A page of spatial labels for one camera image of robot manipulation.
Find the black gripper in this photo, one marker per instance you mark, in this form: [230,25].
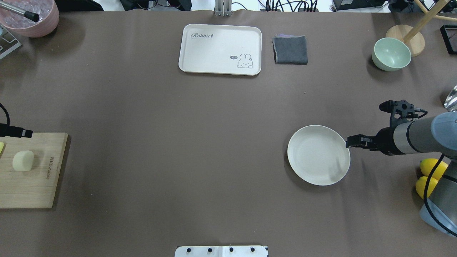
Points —
[385,141]

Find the cream round plate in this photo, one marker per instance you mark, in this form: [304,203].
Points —
[318,155]

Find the white steamed bun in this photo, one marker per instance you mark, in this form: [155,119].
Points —
[23,160]

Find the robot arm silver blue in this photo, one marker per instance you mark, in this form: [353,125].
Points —
[7,130]
[424,135]

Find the cream rectangular tray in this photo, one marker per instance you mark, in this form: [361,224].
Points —
[221,49]

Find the yellow lemon far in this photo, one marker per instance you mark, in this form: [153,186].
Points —
[426,166]

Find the yellow lemon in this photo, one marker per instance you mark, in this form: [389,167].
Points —
[421,184]
[426,166]

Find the yellow lemon near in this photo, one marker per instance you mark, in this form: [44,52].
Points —
[421,184]

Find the mint green bowl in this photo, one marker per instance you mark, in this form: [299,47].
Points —
[390,54]

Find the metal scoop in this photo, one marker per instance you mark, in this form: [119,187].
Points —
[450,103]

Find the wooden mug tree stand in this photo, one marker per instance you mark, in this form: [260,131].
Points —
[411,35]

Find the grey folded cloth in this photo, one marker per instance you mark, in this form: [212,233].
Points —
[290,49]

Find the bamboo cutting board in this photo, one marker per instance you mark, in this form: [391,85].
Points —
[33,188]

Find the pink bowl of ice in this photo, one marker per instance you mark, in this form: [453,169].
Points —
[48,13]

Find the metal black-tipped rod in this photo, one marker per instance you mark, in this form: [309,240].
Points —
[19,11]

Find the white cup rack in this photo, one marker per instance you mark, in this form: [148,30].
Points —
[8,42]

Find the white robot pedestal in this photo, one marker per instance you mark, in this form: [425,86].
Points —
[222,251]

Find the aluminium frame post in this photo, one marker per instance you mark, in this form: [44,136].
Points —
[223,8]

